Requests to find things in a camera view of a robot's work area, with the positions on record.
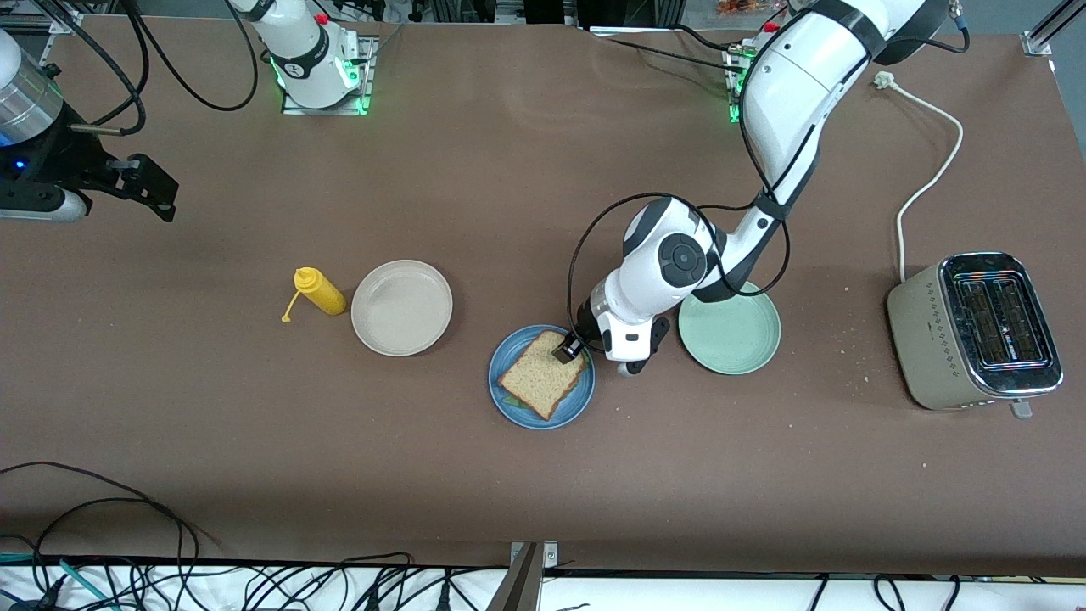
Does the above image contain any brown bread slice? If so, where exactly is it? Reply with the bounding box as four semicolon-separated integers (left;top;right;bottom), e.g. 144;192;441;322
497;329;590;423

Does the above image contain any yellow squeeze bottle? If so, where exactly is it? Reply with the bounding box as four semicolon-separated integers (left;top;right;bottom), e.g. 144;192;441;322
281;266;348;324

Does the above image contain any blue plate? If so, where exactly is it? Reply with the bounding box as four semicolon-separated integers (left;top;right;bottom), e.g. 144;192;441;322
488;325;596;430

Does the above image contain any light green plate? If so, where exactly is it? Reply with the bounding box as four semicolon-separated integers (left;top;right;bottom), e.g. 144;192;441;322
678;280;781;376

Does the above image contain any beige plate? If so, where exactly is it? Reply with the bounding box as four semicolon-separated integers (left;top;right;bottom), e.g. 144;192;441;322
350;260;454;357

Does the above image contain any beige and chrome toaster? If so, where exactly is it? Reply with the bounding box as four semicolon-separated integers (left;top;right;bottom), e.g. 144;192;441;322
887;252;1064;419

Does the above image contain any aluminium frame profile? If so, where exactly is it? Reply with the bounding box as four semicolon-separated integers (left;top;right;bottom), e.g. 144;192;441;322
1022;0;1086;59
38;13;83;52

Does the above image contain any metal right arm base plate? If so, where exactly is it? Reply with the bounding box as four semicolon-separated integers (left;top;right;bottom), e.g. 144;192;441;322
280;36;375;116

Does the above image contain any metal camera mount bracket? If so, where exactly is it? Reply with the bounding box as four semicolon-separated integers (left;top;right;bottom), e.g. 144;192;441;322
488;541;559;611

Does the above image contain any thin black table cable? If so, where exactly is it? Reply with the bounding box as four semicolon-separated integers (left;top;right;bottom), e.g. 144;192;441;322
607;38;739;73
666;24;735;53

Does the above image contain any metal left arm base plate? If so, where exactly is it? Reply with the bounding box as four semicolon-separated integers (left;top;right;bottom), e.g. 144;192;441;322
724;42;752;124

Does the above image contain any black looped floor cable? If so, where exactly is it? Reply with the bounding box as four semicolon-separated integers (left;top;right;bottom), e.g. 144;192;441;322
0;462;200;611
32;496;188;611

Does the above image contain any white toaster power cord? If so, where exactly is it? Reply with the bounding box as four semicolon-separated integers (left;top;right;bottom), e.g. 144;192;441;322
874;71;966;283

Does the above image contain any teal cable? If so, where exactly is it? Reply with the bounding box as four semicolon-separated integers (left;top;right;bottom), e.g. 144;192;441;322
0;552;120;611

